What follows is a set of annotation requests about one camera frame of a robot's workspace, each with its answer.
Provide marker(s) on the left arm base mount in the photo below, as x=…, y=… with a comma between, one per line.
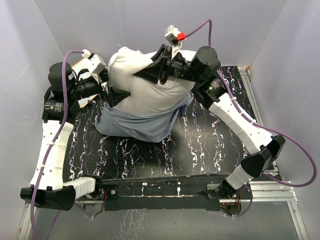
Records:
x=95, y=203

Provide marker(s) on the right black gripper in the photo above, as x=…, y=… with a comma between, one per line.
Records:
x=158, y=71

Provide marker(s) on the aluminium frame rail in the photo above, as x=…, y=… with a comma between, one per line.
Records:
x=200, y=147

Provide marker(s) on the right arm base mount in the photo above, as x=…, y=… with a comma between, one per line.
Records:
x=225, y=191

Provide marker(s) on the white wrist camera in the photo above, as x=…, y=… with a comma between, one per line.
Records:
x=174, y=37
x=94, y=63

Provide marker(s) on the white board orange edge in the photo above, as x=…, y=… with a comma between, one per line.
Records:
x=84, y=78

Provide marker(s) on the blue fish print pillowcase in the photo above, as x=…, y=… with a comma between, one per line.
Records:
x=152, y=128

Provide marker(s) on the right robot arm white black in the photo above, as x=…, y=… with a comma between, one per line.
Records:
x=210, y=90

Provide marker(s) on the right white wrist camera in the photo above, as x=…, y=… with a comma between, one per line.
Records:
x=174, y=37

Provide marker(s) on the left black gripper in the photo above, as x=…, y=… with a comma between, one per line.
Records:
x=114, y=96

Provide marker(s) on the white pillow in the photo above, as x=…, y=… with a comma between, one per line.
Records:
x=145, y=97

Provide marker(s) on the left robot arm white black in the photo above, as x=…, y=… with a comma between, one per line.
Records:
x=47, y=188

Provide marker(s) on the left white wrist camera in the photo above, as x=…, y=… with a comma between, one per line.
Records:
x=94, y=63

